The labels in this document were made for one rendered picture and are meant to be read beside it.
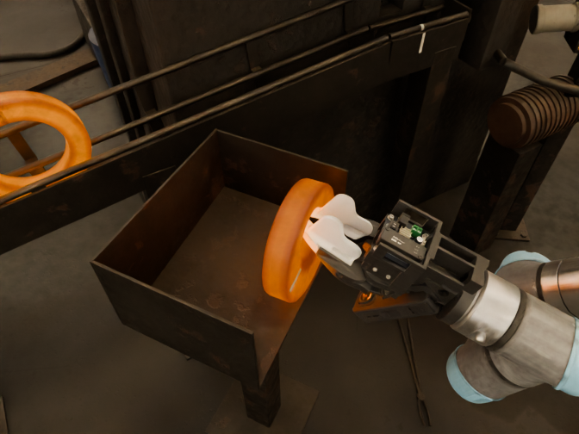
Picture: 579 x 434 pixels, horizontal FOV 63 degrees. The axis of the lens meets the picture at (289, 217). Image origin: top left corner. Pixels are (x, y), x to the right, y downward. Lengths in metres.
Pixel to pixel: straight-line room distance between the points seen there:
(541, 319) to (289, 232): 0.27
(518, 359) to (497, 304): 0.07
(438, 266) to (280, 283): 0.17
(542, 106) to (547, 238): 0.58
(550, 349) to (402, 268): 0.17
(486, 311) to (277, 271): 0.22
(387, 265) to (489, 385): 0.21
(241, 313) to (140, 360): 0.71
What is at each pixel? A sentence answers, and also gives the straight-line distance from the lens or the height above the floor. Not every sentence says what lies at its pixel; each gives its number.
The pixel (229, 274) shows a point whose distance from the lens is 0.66.
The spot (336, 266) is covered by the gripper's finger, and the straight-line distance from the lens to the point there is 0.53.
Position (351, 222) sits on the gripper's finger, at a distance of 0.55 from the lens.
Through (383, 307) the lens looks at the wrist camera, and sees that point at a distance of 0.57.
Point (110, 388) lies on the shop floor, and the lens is 1.30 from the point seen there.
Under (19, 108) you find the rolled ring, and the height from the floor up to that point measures 0.75.
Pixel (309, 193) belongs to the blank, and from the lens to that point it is 0.53.
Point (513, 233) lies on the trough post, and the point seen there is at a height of 0.01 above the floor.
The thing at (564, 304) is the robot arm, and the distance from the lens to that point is 0.68.
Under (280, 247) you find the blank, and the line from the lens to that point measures 0.51.
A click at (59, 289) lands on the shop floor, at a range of 1.51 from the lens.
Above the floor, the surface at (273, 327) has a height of 0.59.
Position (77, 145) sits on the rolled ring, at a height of 0.67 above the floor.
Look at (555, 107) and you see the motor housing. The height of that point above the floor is 0.52.
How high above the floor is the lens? 1.14
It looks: 48 degrees down
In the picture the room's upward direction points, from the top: straight up
